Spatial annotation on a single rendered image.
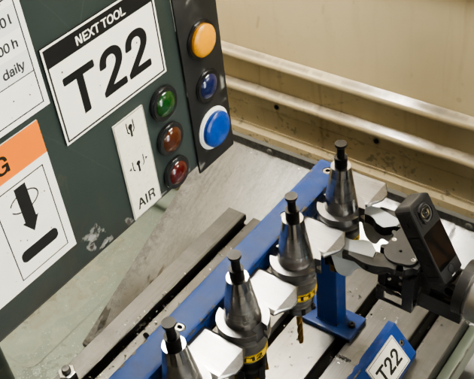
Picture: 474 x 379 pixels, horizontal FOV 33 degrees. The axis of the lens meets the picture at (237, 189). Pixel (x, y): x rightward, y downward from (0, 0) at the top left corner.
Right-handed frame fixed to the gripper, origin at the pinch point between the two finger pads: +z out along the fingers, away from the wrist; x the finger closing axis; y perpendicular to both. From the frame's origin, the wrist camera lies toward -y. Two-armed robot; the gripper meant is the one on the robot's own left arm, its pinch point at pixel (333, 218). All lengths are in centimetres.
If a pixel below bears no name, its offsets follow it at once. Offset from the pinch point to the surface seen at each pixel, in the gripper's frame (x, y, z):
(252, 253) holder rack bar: -13.2, -2.7, 3.8
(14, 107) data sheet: -46, -49, -6
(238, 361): -26.9, -1.5, -3.9
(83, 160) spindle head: -43, -42, -6
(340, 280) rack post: 5.6, 18.4, 2.0
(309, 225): -4.5, -1.9, 0.9
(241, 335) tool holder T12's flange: -24.3, -2.5, -2.6
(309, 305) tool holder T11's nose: -11.1, 4.9, -3.2
